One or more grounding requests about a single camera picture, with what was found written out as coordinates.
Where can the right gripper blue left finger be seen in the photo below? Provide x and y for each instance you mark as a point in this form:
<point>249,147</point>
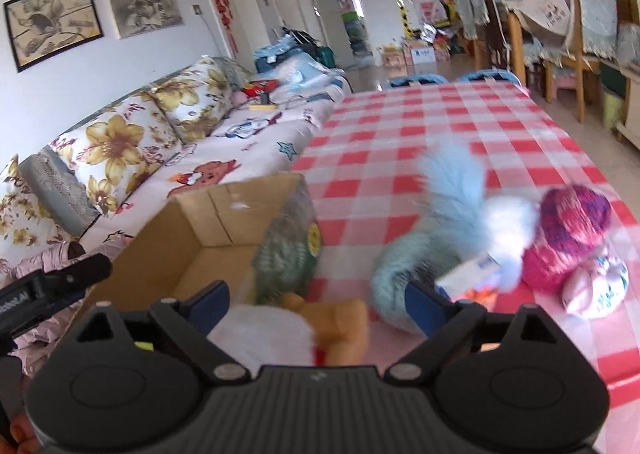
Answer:
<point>208,307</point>

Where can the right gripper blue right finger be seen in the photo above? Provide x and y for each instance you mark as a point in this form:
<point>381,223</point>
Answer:
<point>428,306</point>

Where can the teal fluffy knit hat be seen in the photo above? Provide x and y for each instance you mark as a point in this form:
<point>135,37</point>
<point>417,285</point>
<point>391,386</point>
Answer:
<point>415,256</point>

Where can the pink purple knit hat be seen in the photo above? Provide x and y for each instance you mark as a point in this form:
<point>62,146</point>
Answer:
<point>573,222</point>

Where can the white patterned soft item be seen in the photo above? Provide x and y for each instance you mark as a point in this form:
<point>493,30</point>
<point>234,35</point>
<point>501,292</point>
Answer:
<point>597,287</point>

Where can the person's left hand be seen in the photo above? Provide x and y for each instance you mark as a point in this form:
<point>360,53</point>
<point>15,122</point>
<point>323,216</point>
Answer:
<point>23,434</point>

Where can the small blue white box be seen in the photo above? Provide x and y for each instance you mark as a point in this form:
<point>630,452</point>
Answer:
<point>476,279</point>

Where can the blue white fur scarf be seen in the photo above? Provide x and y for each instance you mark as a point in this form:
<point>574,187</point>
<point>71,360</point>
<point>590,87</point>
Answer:
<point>470,221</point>

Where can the orange plush toy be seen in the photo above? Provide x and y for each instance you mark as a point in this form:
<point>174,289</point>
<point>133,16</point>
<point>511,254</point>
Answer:
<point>295,332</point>

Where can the cardboard box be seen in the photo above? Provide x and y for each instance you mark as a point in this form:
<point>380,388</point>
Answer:
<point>260,236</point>

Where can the grey lace cushion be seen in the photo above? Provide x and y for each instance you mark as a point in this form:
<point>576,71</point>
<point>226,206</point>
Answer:
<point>58,189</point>

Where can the red white checkered tablecloth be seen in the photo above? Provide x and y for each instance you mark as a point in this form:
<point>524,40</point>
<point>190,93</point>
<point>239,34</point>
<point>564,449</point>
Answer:
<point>362,172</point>

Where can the floral cushion middle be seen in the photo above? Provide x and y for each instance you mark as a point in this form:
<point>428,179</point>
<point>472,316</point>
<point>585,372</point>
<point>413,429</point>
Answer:
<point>117,149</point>

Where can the floral cushion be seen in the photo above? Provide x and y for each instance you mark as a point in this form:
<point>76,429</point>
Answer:
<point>117,149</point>
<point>195,100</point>

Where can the floral cushion far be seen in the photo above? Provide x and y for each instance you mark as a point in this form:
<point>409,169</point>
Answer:
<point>195,100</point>

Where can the sofa with cartoon cover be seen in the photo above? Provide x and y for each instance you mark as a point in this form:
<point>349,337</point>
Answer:
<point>247,143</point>

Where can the blue stool left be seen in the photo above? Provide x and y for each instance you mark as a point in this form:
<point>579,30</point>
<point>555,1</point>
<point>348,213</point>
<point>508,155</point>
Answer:
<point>415,80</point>

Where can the blue stool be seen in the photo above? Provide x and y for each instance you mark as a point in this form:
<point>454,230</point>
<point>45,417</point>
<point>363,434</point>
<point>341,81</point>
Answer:
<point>490,74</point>
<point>415,80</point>

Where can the blue stool right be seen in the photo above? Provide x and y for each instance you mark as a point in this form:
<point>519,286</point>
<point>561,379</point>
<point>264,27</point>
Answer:
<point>490,74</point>

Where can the pile of blue bedding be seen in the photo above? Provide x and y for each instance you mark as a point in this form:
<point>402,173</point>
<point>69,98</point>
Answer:
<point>292,60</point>

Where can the green waste bin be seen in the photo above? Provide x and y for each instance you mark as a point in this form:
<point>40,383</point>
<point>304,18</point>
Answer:
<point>612,109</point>

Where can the black framed bird picture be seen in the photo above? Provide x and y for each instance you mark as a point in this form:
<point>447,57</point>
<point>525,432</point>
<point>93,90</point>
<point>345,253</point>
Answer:
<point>41,29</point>

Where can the wooden chair with cover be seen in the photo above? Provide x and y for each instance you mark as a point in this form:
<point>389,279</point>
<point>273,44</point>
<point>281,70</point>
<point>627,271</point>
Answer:
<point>558,25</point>

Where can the grey sketch portrait picture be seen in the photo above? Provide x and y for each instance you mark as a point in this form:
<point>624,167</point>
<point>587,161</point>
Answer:
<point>134,17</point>

